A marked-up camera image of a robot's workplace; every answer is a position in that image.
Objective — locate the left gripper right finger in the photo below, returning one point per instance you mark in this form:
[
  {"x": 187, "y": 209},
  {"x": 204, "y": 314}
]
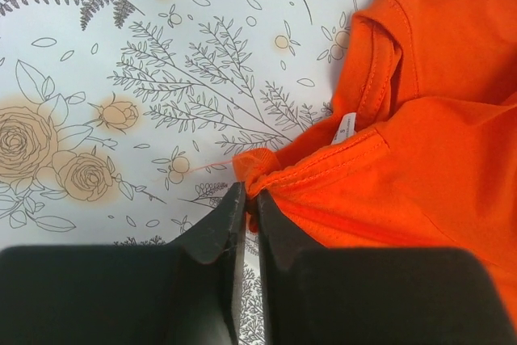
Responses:
[{"x": 317, "y": 295}]

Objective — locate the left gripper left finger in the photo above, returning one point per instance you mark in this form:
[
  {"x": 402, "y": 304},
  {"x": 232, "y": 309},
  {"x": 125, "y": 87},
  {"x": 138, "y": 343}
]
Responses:
[{"x": 187, "y": 291}]

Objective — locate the orange t-shirt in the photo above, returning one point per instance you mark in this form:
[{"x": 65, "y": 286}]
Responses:
[{"x": 420, "y": 147}]

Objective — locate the floral patterned table mat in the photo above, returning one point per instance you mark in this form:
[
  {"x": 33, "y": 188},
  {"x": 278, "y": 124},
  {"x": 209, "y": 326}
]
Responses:
[{"x": 120, "y": 119}]

